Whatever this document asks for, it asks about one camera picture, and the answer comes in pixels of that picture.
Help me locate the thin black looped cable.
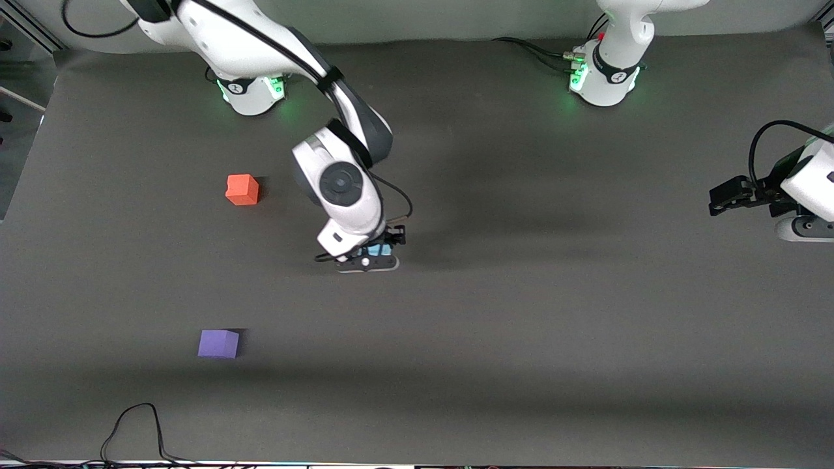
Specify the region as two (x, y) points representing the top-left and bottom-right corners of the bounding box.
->
(0, 403), (196, 466)

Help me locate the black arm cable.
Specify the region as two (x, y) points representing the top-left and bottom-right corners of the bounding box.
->
(748, 120), (834, 190)
(62, 0), (414, 225)

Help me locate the orange foam block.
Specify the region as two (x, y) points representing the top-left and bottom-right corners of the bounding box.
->
(225, 174), (260, 206)

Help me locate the purple foam block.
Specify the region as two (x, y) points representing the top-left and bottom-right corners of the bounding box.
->
(197, 330), (240, 359)

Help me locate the aluminium frame rail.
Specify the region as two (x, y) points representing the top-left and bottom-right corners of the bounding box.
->
(0, 0), (66, 53)

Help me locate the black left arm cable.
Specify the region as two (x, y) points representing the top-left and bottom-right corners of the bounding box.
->
(748, 120), (834, 190)

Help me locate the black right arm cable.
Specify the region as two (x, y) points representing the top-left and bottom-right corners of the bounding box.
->
(62, 0), (414, 225)

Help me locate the black left base cable bundle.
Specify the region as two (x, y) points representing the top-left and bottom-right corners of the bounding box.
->
(492, 37), (581, 74)

